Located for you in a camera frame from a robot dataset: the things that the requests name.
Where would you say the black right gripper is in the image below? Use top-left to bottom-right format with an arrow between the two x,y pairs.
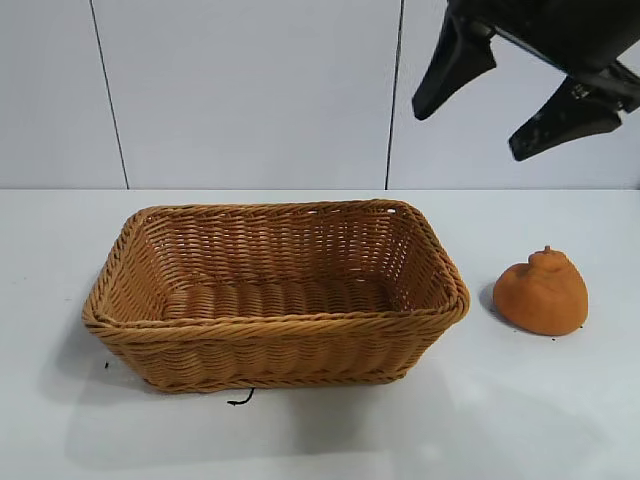
411,0 -> 640,162

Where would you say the squashed orange soft toy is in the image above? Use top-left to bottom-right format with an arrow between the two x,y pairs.
492,244 -> 590,336

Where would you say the brown woven wicker basket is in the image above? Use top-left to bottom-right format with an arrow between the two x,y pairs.
82,198 -> 472,396

